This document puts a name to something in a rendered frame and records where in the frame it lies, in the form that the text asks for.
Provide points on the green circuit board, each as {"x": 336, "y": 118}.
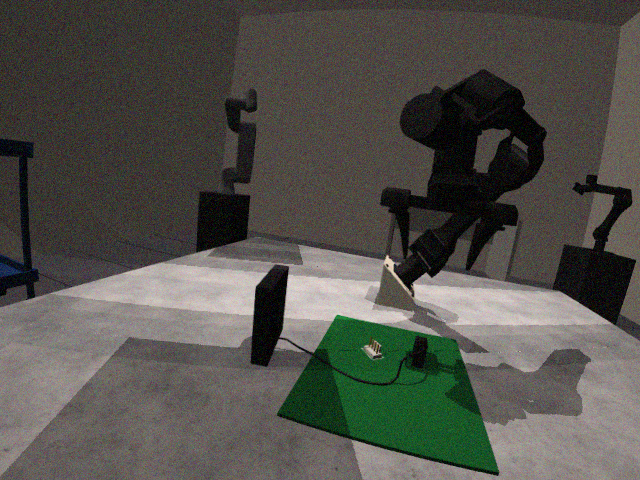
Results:
{"x": 428, "y": 412}

